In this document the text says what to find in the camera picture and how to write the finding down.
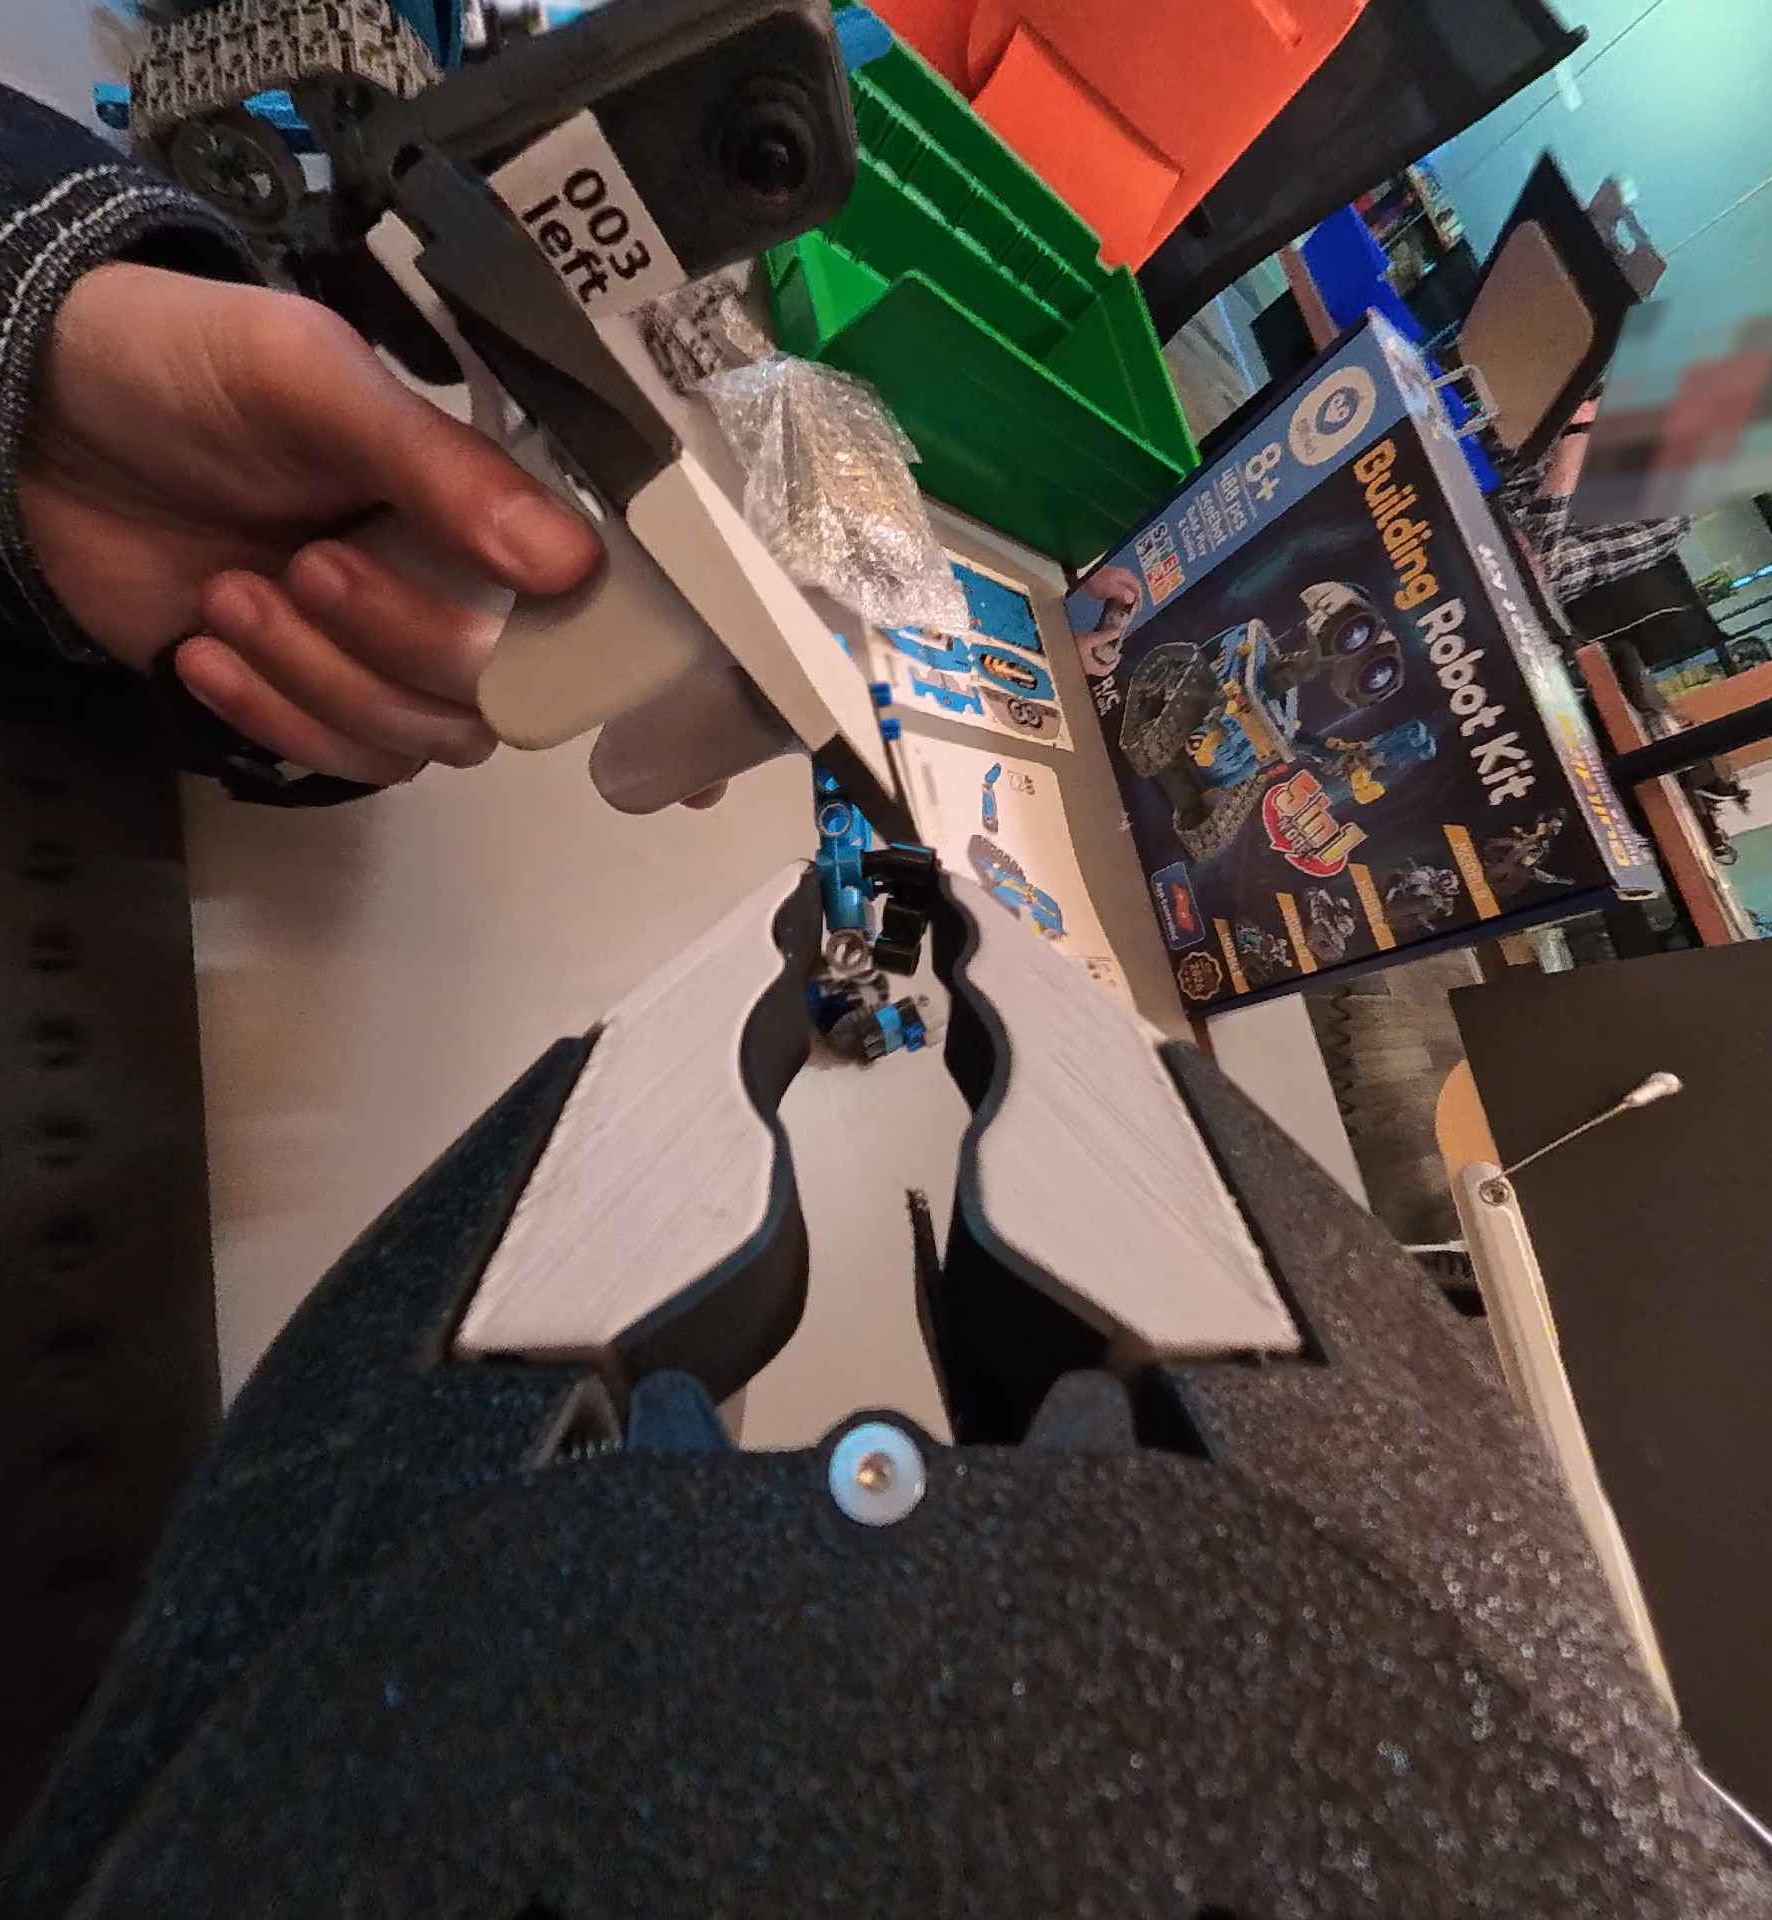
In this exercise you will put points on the black partition panel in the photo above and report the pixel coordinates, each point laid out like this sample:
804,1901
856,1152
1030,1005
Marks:
1696,1275

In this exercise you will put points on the robot kit box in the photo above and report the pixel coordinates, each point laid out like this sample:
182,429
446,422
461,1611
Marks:
1351,677

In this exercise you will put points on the white folding stand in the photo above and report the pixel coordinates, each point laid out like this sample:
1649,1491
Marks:
1545,1349

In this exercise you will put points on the green plastic bin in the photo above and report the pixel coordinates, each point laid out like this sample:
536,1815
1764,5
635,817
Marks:
1007,377

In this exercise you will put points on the brown wooden table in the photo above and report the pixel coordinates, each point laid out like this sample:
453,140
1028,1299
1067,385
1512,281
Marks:
1696,721

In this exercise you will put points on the person's left hand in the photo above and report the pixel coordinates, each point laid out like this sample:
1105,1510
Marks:
197,450

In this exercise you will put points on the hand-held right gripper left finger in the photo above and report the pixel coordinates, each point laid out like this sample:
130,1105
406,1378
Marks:
632,1187

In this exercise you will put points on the blue sticker sheet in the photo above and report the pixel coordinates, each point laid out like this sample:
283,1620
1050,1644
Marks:
977,660

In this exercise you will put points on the small black blue gear assembly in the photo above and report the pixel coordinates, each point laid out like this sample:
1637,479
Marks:
870,1020

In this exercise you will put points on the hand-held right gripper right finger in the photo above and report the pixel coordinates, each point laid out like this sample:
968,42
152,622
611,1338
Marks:
1111,1187

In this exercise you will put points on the blue tracked toy vehicle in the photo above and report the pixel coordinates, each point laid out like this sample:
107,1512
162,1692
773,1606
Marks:
287,91

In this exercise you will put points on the instruction booklet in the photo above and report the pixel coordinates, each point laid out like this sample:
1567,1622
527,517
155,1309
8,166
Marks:
1022,900

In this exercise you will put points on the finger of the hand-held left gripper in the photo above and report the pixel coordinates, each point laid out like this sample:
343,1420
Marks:
780,615

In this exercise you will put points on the grey desk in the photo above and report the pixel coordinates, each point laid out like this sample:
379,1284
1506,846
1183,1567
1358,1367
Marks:
377,931

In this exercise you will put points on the blue beam brick assembly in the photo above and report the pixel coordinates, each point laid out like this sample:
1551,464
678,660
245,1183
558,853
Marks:
843,863

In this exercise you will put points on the clear bag of parts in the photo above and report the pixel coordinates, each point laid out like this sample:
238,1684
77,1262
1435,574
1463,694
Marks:
841,481
707,331

